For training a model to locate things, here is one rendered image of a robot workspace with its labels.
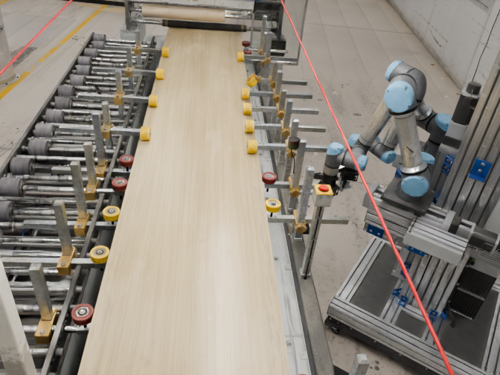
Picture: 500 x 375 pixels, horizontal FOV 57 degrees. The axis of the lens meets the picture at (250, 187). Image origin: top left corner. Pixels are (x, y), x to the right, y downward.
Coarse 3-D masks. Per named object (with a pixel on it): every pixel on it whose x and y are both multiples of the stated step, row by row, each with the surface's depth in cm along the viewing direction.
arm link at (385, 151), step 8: (416, 72) 225; (416, 80) 224; (424, 80) 225; (424, 88) 225; (416, 96) 225; (424, 96) 228; (392, 128) 236; (392, 136) 237; (376, 144) 245; (384, 144) 240; (392, 144) 238; (376, 152) 244; (384, 152) 241; (392, 152) 239; (384, 160) 241; (392, 160) 242
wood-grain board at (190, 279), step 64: (192, 64) 383; (192, 128) 295; (128, 192) 235; (192, 192) 239; (256, 192) 244; (128, 256) 198; (192, 256) 202; (256, 256) 205; (128, 320) 172; (192, 320) 174; (256, 320) 177
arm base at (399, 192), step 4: (400, 180) 228; (400, 184) 227; (396, 188) 229; (400, 188) 228; (396, 192) 229; (400, 192) 226; (400, 196) 227; (404, 196) 225; (408, 196) 224; (412, 196) 224; (416, 196) 225; (420, 196) 225; (424, 196) 226; (404, 200) 226; (408, 200) 225; (412, 200) 224; (416, 200) 224; (420, 200) 225
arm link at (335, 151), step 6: (330, 144) 218; (336, 144) 218; (330, 150) 217; (336, 150) 215; (342, 150) 217; (330, 156) 218; (336, 156) 217; (342, 156) 216; (324, 162) 224; (330, 162) 220; (336, 162) 219; (330, 168) 221; (336, 168) 222
